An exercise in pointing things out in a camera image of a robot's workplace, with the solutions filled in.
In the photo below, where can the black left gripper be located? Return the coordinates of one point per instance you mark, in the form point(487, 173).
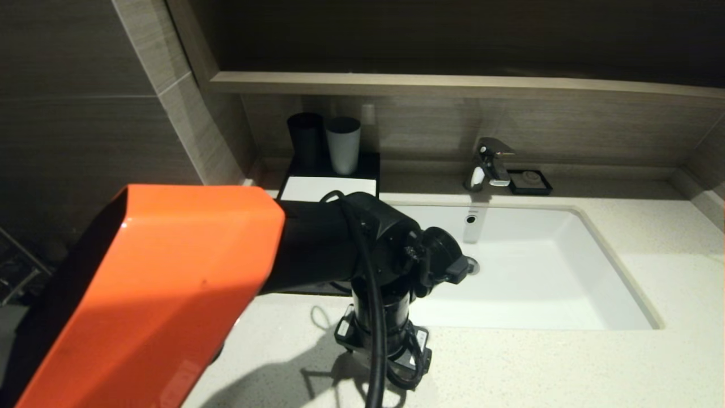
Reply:
point(405, 345)

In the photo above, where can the black soap dish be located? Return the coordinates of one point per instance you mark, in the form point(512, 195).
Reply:
point(530, 182)

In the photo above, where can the black amenity box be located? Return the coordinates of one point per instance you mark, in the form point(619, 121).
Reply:
point(368, 167)

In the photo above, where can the white sink basin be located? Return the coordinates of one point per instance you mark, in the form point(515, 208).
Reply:
point(538, 283)

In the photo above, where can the grey cup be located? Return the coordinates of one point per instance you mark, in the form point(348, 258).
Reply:
point(343, 146)

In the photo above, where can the white ribbed pad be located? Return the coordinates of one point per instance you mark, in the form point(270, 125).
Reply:
point(317, 187)

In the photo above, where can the chrome sink drain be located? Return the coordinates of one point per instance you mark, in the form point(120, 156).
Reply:
point(474, 266)

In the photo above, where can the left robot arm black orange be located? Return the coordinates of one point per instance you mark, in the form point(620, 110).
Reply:
point(311, 243)

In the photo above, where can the wooden wall ledge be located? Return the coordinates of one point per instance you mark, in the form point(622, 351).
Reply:
point(453, 85)

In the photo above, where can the chrome faucet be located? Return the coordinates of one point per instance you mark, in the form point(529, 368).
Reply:
point(490, 160)

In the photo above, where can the black cup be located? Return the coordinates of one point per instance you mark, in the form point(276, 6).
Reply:
point(306, 140)

